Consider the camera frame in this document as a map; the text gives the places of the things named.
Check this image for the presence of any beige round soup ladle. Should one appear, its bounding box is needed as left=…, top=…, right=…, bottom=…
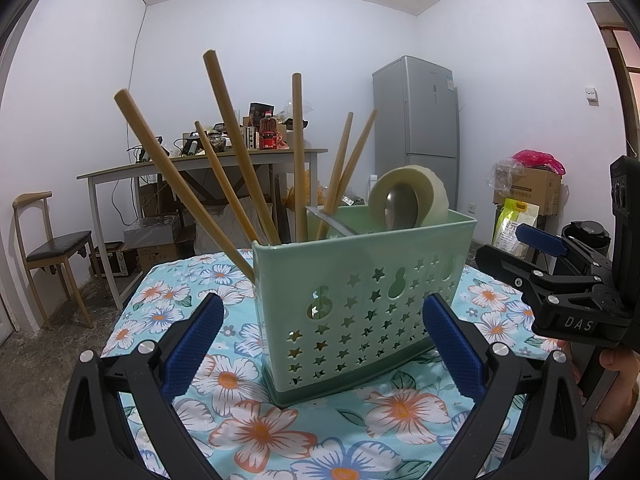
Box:
left=368, top=165, right=449, bottom=231

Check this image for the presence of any metal knife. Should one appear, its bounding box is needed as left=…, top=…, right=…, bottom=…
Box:
left=306, top=206, right=357, bottom=240

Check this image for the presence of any wooden chopstick six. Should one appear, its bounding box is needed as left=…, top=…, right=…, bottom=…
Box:
left=326, top=110, right=378, bottom=214

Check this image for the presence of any wooden chopstick five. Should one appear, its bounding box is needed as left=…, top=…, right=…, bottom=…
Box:
left=322, top=112, right=354, bottom=214

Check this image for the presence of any wooden chopstick two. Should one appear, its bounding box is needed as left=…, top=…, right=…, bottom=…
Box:
left=203, top=50, right=281, bottom=245

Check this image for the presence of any wooden chopstick three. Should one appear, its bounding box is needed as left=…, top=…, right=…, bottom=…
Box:
left=194, top=120, right=258, bottom=242

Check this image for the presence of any wooden chopstick one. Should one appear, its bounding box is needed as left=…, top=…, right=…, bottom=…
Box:
left=114, top=89, right=255, bottom=282

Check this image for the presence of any wooden chopstick four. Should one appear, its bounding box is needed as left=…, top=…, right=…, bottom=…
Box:
left=292, top=73, right=307, bottom=243

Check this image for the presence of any person right hand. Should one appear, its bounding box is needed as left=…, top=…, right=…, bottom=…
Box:
left=554, top=339, right=640, bottom=436

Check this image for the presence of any black trash bin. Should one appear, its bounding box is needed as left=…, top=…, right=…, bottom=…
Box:
left=562, top=220, right=611, bottom=257

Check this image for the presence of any yellow green rice bag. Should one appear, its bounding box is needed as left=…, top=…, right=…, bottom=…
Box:
left=492, top=198, right=539, bottom=259

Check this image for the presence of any cardboard box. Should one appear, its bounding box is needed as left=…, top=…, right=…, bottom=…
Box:
left=492, top=168, right=562, bottom=216

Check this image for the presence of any pink plastic bag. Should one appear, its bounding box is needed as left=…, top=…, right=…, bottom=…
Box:
left=512, top=150, right=566, bottom=176

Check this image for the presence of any floral blue tablecloth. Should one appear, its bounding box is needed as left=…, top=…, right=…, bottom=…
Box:
left=104, top=254, right=562, bottom=479

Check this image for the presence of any grey refrigerator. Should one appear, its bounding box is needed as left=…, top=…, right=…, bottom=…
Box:
left=372, top=55, right=460, bottom=209

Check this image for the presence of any wooden chair black seat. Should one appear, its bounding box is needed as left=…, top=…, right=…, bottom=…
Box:
left=12, top=191, right=107, bottom=330

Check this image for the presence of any green plastic utensil holder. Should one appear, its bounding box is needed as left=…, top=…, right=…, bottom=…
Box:
left=253, top=205, right=476, bottom=408

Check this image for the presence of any white sack under table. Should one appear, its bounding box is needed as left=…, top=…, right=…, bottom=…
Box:
left=194, top=196, right=267, bottom=256

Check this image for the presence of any yellow plastic bag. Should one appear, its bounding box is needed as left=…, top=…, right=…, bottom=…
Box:
left=284, top=184, right=331, bottom=212

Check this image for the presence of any white work table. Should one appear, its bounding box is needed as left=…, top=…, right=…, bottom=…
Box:
left=77, top=148, right=329, bottom=312

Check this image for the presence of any red bottle on table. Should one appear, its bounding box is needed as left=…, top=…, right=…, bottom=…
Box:
left=259, top=113, right=278, bottom=150

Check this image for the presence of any wall socket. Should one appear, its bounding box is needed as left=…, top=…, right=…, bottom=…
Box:
left=585, top=87, right=599, bottom=106

